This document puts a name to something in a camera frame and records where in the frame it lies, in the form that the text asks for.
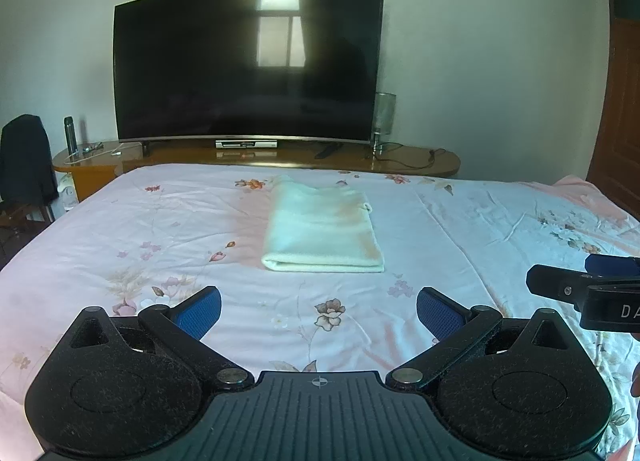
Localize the white knitted garment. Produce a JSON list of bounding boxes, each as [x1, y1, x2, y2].
[[262, 176, 385, 273]]

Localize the dark thermos bottle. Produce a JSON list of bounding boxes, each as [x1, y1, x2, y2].
[[63, 116, 78, 156]]

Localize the brown wooden tv console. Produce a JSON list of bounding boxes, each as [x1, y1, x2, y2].
[[53, 140, 461, 200]]

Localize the silver set-top box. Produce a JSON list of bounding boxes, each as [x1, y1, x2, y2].
[[215, 140, 278, 149]]

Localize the black power cable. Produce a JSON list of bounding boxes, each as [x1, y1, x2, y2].
[[380, 142, 447, 171]]

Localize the large curved black television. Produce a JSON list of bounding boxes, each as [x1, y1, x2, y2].
[[113, 0, 384, 144]]

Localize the brown wooden door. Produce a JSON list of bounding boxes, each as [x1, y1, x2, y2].
[[588, 0, 639, 216]]

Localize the dark jacket on chair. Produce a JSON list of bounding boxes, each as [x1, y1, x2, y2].
[[1, 114, 58, 207]]

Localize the pink floral bed sheet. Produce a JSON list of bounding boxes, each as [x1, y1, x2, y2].
[[1, 164, 639, 460]]

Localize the small items on console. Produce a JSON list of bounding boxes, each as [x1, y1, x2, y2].
[[65, 142, 124, 164]]

